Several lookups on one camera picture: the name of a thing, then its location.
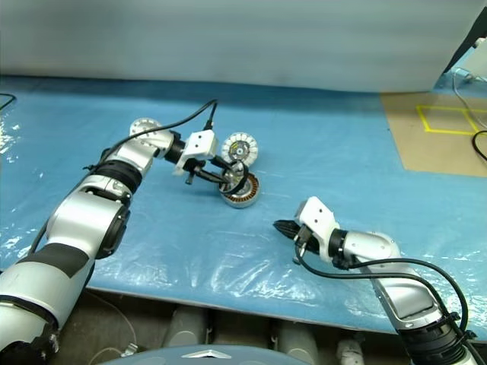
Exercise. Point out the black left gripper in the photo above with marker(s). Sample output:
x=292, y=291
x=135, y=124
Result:
x=199, y=165

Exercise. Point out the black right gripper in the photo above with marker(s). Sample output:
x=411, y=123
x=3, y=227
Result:
x=310, y=243

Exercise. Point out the silver spoked rotor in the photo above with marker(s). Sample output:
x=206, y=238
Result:
x=232, y=175

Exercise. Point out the grey motor housing copper windings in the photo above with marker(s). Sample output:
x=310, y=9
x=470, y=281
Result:
x=239, y=200

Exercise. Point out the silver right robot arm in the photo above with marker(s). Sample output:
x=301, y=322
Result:
x=380, y=243

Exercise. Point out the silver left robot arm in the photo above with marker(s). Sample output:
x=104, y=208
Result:
x=83, y=213

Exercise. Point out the blue plastic table sheet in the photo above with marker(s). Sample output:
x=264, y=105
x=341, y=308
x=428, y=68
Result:
x=304, y=152

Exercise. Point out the grey rounded cylinder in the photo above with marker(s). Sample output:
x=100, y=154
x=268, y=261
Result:
x=298, y=342
x=188, y=325

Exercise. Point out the white backdrop board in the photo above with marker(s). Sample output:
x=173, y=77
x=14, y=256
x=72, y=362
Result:
x=228, y=38

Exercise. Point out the white crumpled lump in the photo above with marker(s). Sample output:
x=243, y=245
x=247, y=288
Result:
x=350, y=353

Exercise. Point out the brown cardboard sheet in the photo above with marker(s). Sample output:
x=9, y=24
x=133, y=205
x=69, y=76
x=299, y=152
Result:
x=403, y=144

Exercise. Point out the grey-blue robot torso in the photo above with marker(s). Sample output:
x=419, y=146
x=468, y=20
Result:
x=213, y=357

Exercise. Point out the white slanted board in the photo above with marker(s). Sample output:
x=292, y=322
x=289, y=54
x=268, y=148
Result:
x=473, y=57

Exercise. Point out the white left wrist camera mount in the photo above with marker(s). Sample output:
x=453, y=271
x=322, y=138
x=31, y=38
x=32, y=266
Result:
x=201, y=146

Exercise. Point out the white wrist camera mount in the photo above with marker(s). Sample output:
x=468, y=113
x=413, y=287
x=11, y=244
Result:
x=317, y=216
x=201, y=146

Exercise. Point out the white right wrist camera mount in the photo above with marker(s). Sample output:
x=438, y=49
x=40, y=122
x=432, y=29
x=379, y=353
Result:
x=317, y=216

